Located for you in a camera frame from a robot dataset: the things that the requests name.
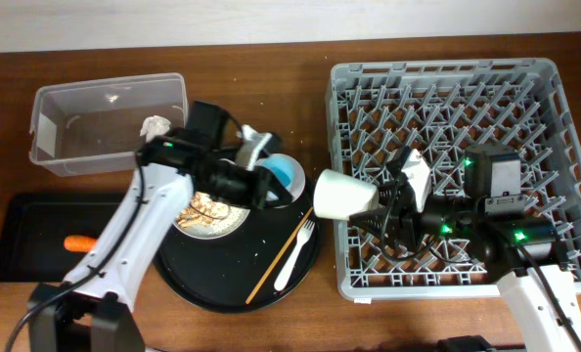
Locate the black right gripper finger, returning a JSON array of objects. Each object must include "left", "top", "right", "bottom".
[
  {"left": 349, "top": 207, "right": 390, "bottom": 240},
  {"left": 385, "top": 147, "right": 413, "bottom": 186}
]

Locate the cream plastic cup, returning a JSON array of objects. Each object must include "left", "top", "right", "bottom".
[{"left": 313, "top": 169, "right": 378, "bottom": 220}]

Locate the white tissue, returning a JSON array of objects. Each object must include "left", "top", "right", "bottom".
[{"left": 140, "top": 115, "right": 171, "bottom": 142}]

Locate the orange carrot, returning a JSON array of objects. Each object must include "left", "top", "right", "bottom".
[{"left": 64, "top": 235, "right": 97, "bottom": 253}]

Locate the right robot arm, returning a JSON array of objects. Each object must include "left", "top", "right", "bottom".
[{"left": 349, "top": 144, "right": 581, "bottom": 351}]

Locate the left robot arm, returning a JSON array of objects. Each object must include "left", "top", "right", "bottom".
[{"left": 19, "top": 126, "right": 292, "bottom": 351}]

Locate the grey dishwasher rack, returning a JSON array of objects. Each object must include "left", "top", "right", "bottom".
[{"left": 326, "top": 59, "right": 581, "bottom": 300}]

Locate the clear plastic waste bin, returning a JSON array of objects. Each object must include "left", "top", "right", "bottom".
[{"left": 29, "top": 73, "right": 188, "bottom": 177}]

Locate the light blue plastic cup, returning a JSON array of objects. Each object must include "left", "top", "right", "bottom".
[{"left": 259, "top": 155, "right": 294, "bottom": 190}]

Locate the pink shallow bowl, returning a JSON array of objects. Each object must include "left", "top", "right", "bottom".
[{"left": 272, "top": 154, "right": 306, "bottom": 201}]

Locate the white plastic fork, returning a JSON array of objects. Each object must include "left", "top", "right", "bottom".
[{"left": 274, "top": 220, "right": 315, "bottom": 291}]

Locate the wooden chopstick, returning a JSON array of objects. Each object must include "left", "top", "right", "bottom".
[{"left": 245, "top": 207, "right": 313, "bottom": 305}]

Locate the grey plate with food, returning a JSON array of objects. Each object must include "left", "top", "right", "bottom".
[{"left": 173, "top": 192, "right": 250, "bottom": 240}]

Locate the round black serving tray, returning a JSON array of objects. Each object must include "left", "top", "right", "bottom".
[{"left": 155, "top": 177, "right": 322, "bottom": 313}]

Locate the black rectangular tray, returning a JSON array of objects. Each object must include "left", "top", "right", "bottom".
[{"left": 0, "top": 193, "right": 123, "bottom": 283}]

